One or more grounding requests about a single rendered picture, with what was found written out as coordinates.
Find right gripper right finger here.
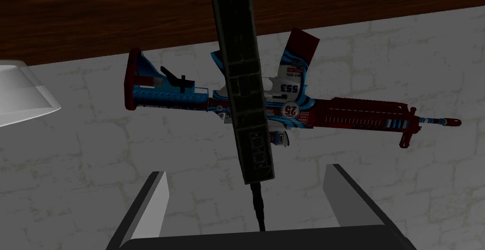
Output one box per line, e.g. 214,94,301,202
323,163,413,250

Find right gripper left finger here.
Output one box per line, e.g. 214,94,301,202
105,170,170,250

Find red and blue toy rifle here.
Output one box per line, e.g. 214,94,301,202
124,27,462,149

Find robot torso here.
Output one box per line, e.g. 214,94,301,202
0,60,62,127

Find black power strip with cable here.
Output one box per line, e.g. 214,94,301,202
210,0,276,232

